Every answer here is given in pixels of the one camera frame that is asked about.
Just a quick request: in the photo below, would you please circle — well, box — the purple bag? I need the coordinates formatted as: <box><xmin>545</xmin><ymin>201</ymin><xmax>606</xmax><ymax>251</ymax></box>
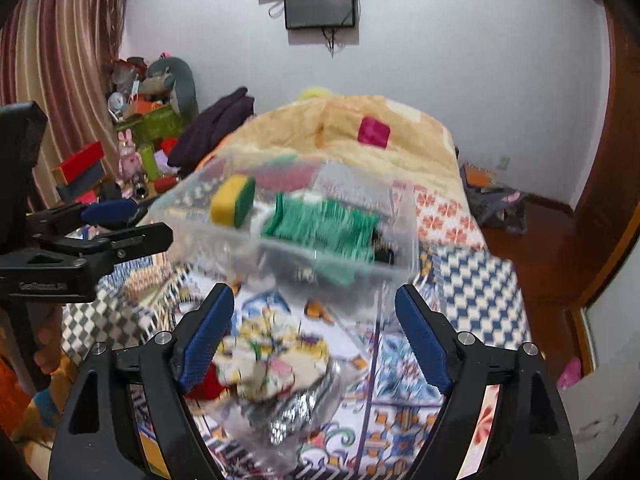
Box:
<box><xmin>459</xmin><ymin>160</ymin><xmax>527</xmax><ymax>237</ymax></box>

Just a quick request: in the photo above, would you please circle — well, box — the clear plastic storage box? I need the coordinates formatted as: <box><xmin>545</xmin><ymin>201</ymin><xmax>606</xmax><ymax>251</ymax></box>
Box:
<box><xmin>147</xmin><ymin>152</ymin><xmax>420</xmax><ymax>302</ymax></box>

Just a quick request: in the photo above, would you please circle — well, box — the clear plastic bag of cloths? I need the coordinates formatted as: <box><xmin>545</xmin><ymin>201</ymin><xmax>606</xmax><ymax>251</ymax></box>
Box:
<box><xmin>172</xmin><ymin>280</ymin><xmax>362</xmax><ymax>477</ymax></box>

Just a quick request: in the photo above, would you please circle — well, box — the small black wall monitor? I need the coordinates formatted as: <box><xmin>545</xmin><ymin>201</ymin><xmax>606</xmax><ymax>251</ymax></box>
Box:
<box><xmin>283</xmin><ymin>0</ymin><xmax>359</xmax><ymax>30</ymax></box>

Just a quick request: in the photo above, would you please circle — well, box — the green scrub pad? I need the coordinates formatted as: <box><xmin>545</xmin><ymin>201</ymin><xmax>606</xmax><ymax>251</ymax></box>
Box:
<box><xmin>260</xmin><ymin>192</ymin><xmax>382</xmax><ymax>287</ymax></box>

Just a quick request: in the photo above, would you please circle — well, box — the pink slipper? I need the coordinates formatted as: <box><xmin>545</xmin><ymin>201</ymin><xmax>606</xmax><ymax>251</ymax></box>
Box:
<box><xmin>556</xmin><ymin>357</ymin><xmax>584</xmax><ymax>392</ymax></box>

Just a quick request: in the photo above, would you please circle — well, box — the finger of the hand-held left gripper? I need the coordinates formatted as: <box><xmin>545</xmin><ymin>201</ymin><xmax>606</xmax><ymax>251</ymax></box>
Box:
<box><xmin>26</xmin><ymin>199</ymin><xmax>142</xmax><ymax>242</ymax></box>
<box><xmin>27</xmin><ymin>222</ymin><xmax>175</xmax><ymax>281</ymax></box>

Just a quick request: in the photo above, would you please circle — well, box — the yellow orange quilt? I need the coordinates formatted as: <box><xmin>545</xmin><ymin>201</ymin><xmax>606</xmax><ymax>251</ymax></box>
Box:
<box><xmin>199</xmin><ymin>92</ymin><xmax>459</xmax><ymax>187</ymax></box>

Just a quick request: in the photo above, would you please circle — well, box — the dark red cloth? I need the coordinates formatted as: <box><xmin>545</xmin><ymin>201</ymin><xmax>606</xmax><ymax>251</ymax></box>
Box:
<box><xmin>254</xmin><ymin>162</ymin><xmax>322</xmax><ymax>195</ymax></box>

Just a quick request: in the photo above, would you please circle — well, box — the pink bunny toy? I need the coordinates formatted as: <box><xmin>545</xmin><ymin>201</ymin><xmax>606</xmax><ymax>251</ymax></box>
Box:
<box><xmin>117</xmin><ymin>129</ymin><xmax>144</xmax><ymax>182</ymax></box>

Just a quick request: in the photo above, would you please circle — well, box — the wooden door frame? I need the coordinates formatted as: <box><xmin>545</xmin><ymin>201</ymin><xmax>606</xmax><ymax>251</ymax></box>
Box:
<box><xmin>564</xmin><ymin>0</ymin><xmax>640</xmax><ymax>313</ymax></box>

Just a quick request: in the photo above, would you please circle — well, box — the red grey box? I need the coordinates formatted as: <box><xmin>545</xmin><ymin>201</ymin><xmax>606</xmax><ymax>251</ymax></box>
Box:
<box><xmin>52</xmin><ymin>140</ymin><xmax>107</xmax><ymax>187</ymax></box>

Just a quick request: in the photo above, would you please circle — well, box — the striped curtain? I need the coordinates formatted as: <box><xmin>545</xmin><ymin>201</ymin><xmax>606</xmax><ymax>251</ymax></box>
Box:
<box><xmin>0</xmin><ymin>0</ymin><xmax>142</xmax><ymax>213</ymax></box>

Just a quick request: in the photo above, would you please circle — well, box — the purple garment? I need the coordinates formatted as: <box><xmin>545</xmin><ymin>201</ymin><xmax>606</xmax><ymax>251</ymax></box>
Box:
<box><xmin>167</xmin><ymin>87</ymin><xmax>257</xmax><ymax>172</ymax></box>

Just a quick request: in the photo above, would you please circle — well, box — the black cable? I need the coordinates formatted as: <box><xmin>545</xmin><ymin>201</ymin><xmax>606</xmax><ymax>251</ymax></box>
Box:
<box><xmin>321</xmin><ymin>27</ymin><xmax>347</xmax><ymax>59</ymax></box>

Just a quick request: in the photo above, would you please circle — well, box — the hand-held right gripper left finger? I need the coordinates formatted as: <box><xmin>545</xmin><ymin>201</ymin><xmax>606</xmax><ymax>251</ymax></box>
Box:
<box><xmin>50</xmin><ymin>282</ymin><xmax>236</xmax><ymax>480</ymax></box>

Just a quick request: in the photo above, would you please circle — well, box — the yellow green sponge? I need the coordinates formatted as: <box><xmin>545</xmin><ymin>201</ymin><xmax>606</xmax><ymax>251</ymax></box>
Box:
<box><xmin>209</xmin><ymin>175</ymin><xmax>257</xmax><ymax>229</ymax></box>

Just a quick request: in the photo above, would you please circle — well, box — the person's left hand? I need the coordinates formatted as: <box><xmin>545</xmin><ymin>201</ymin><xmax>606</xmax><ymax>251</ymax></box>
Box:
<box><xmin>33</xmin><ymin>309</ymin><xmax>67</xmax><ymax>387</ymax></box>

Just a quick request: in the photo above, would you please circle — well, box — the green cardboard box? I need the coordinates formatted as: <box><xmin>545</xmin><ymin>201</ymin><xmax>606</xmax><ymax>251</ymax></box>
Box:
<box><xmin>116</xmin><ymin>104</ymin><xmax>184</xmax><ymax>147</ymax></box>

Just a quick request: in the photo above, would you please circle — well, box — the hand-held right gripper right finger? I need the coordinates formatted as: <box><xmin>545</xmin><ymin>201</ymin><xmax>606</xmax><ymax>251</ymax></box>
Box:
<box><xmin>394</xmin><ymin>283</ymin><xmax>577</xmax><ymax>480</ymax></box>

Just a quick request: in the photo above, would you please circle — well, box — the patchwork printed blanket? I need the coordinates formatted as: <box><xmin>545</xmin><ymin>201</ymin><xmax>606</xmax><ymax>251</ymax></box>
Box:
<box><xmin>59</xmin><ymin>180</ymin><xmax>534</xmax><ymax>480</ymax></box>

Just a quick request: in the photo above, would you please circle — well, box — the grey plush toy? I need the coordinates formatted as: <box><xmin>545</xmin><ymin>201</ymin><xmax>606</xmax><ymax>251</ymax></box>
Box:
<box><xmin>144</xmin><ymin>56</ymin><xmax>200</xmax><ymax>117</ymax></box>

